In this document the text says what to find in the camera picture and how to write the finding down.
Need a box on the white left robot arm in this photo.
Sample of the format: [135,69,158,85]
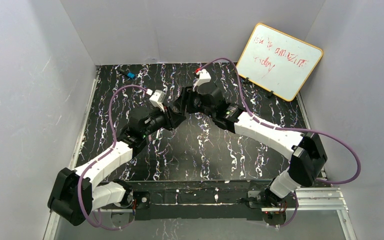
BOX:
[47,107,186,226]

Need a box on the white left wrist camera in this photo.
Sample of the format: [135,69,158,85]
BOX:
[149,90,166,112]

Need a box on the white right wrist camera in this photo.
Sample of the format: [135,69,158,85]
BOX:
[192,69,211,92]

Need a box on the aluminium rail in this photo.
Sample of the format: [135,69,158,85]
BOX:
[261,187,349,212]

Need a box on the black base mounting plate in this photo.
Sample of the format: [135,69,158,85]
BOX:
[110,178,299,221]

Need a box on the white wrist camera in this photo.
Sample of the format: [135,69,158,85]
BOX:
[192,69,211,92]
[149,90,166,112]

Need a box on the yellow-framed whiteboard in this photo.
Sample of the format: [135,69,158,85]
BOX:
[236,23,324,102]

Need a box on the blue pen cap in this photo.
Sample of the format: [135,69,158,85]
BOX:
[127,72,136,79]

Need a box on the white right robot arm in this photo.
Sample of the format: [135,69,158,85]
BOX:
[173,82,328,206]

